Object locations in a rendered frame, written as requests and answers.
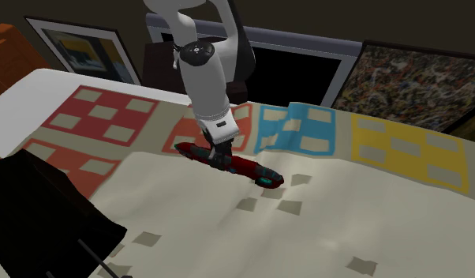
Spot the long red toy craft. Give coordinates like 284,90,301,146
173,141,285,190

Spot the grey-framed dark window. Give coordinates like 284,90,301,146
144,12,364,109

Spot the bed with patchwork quilt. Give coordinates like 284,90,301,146
0,68,475,278

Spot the large black block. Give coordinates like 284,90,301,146
0,148,129,278

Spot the dark-framed speckled abstract painting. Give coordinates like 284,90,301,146
331,39,475,134

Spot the orange wooden furniture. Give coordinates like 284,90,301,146
0,23,50,103

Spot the white-framed wall picture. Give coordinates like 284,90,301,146
24,15,143,86

